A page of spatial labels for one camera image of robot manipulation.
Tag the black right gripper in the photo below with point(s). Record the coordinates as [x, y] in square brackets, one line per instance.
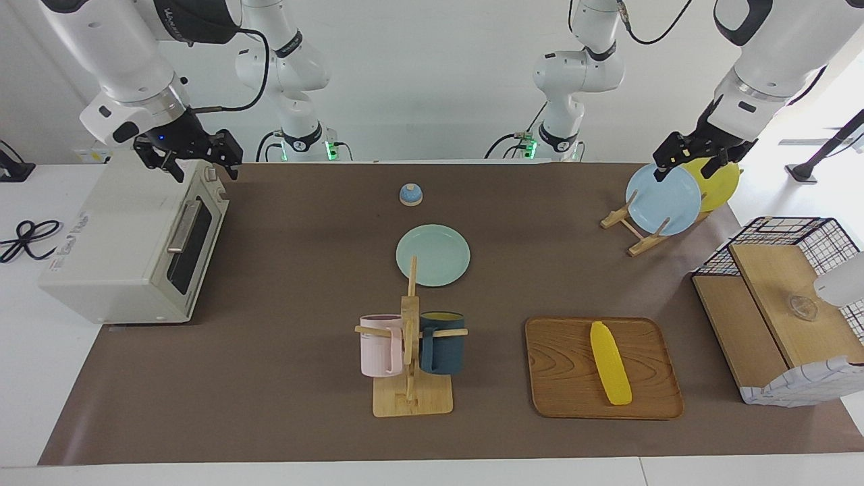
[179, 138]

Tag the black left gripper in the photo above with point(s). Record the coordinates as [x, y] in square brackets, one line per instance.
[712, 138]

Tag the glass oven door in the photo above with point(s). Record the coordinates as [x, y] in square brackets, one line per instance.
[192, 246]

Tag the yellow corn cob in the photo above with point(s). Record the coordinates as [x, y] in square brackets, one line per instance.
[611, 364]

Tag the mint green plate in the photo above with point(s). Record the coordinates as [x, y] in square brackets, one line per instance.
[439, 253]

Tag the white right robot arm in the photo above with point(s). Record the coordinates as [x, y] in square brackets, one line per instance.
[121, 61]

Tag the cream toaster oven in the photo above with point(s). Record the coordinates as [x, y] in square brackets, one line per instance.
[108, 243]

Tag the yellow plate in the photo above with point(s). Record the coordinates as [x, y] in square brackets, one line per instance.
[722, 185]

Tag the light blue plate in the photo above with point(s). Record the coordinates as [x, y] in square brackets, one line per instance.
[665, 202]

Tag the wooden plate rack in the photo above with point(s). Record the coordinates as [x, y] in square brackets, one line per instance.
[644, 244]

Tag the white power strip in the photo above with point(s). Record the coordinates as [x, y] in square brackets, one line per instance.
[91, 156]

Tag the black stand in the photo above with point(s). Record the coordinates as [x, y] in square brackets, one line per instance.
[827, 150]

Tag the small clear glass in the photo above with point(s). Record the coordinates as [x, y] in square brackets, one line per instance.
[803, 308]

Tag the black device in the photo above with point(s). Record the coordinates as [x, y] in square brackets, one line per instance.
[10, 165]

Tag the white rounded object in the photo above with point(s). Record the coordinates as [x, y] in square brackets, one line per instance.
[842, 283]

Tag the small blue lidded jar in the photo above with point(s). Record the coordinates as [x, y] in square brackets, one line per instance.
[410, 195]

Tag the brown table mat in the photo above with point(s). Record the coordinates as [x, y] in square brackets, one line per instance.
[283, 378]

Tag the wooden tray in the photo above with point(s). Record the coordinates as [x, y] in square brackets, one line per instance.
[560, 371]

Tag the pink mug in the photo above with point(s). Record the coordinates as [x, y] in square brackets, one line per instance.
[378, 347]

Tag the dark blue mug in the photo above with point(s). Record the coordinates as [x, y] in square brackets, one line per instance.
[445, 351]

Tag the wooden mug rack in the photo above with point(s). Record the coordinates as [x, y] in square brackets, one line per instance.
[410, 398]

